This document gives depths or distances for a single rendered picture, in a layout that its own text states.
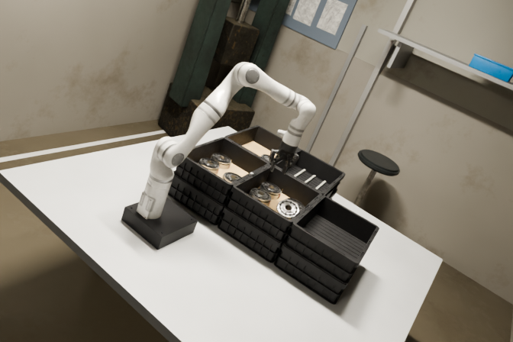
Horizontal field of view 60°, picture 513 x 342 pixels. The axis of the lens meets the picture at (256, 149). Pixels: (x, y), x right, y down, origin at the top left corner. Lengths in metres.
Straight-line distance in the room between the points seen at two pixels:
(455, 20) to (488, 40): 0.31
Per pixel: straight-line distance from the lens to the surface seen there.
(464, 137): 4.16
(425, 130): 4.20
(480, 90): 4.13
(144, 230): 1.80
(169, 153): 1.65
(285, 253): 1.88
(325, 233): 2.06
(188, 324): 1.55
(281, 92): 1.78
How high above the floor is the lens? 1.80
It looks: 22 degrees down
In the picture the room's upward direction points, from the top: 22 degrees clockwise
